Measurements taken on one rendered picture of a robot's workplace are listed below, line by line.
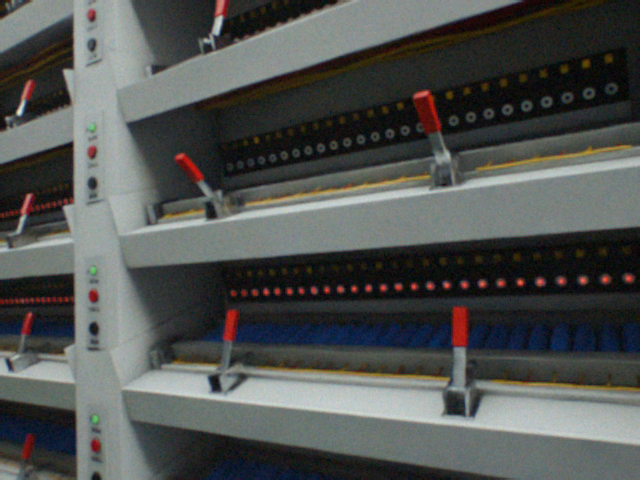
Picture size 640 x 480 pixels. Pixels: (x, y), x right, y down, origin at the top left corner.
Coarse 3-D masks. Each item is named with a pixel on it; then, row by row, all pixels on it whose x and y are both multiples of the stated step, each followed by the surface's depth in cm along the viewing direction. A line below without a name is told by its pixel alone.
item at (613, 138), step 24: (528, 144) 44; (552, 144) 43; (576, 144) 42; (600, 144) 42; (624, 144) 41; (384, 168) 51; (408, 168) 50; (480, 168) 45; (240, 192) 61; (264, 192) 59; (288, 192) 58; (312, 192) 54; (168, 216) 65
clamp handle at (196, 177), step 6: (180, 156) 53; (186, 156) 53; (180, 162) 53; (186, 162) 53; (192, 162) 54; (186, 168) 54; (192, 168) 54; (192, 174) 54; (198, 174) 54; (192, 180) 55; (198, 180) 55; (204, 180) 55; (204, 186) 56; (204, 192) 57; (210, 192) 56; (216, 192) 58; (210, 198) 57; (216, 198) 57
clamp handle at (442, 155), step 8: (416, 96) 40; (424, 96) 39; (416, 104) 40; (424, 104) 40; (432, 104) 40; (424, 112) 40; (432, 112) 40; (424, 120) 41; (432, 120) 41; (424, 128) 41; (432, 128) 41; (432, 136) 42; (440, 136) 42; (432, 144) 43; (440, 144) 42; (440, 152) 43; (448, 152) 44; (440, 160) 43; (448, 160) 43
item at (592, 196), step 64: (512, 128) 56; (128, 192) 66; (192, 192) 76; (384, 192) 50; (448, 192) 42; (512, 192) 40; (576, 192) 37; (128, 256) 64; (192, 256) 59; (256, 256) 54
